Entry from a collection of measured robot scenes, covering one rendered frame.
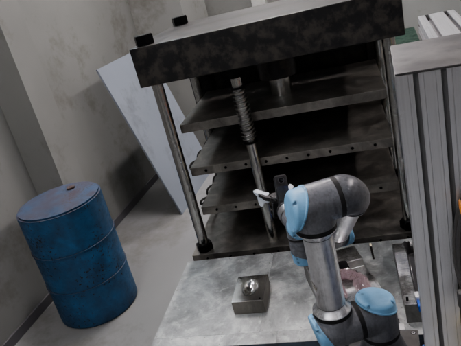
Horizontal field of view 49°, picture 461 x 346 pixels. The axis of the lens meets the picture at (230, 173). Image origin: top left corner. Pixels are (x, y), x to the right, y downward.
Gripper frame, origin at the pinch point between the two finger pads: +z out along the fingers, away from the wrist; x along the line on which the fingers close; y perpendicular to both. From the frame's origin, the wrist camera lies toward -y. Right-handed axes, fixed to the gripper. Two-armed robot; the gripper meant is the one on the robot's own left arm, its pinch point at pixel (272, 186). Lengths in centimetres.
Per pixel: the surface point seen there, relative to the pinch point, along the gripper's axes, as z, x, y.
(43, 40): 330, -126, -43
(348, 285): 0, 31, 52
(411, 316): -22, 48, 57
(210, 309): 28, -28, 70
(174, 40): 76, -25, -52
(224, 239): 92, -9, 69
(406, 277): -4, 55, 50
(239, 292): 24, -14, 61
